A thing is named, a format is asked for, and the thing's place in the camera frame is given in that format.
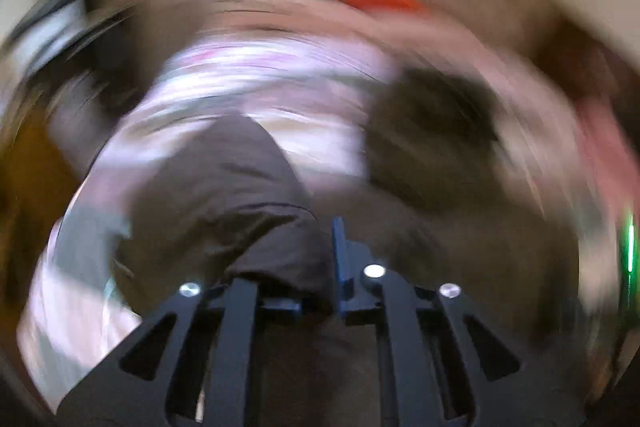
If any pink folded blanket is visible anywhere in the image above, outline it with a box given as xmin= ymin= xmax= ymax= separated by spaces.
xmin=570 ymin=92 xmax=631 ymax=228

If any pink cartoon bed sheet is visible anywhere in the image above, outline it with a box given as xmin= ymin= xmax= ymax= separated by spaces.
xmin=50 ymin=0 xmax=631 ymax=308

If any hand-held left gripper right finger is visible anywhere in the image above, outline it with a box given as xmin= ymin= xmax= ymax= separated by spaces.
xmin=332 ymin=216 xmax=587 ymax=427

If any wooden cabinet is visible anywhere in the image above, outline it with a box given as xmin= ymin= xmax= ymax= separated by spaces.
xmin=0 ymin=107 xmax=86 ymax=278

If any brown puffer jacket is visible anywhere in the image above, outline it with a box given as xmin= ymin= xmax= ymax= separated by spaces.
xmin=117 ymin=67 xmax=586 ymax=427

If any plaid quilt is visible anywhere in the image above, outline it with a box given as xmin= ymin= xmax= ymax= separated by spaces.
xmin=20 ymin=187 xmax=151 ymax=408

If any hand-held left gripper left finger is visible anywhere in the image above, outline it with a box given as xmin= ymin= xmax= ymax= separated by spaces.
xmin=57 ymin=277 xmax=303 ymax=427

